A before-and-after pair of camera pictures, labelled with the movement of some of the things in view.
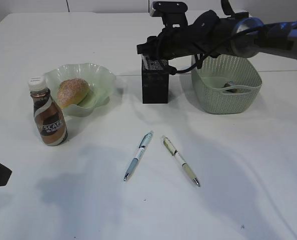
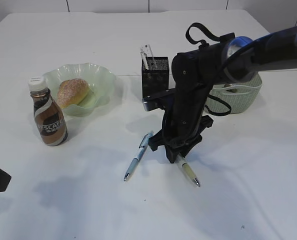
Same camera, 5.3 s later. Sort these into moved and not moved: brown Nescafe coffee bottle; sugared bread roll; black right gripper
Moved: black right gripper
Not moved: sugared bread roll; brown Nescafe coffee bottle
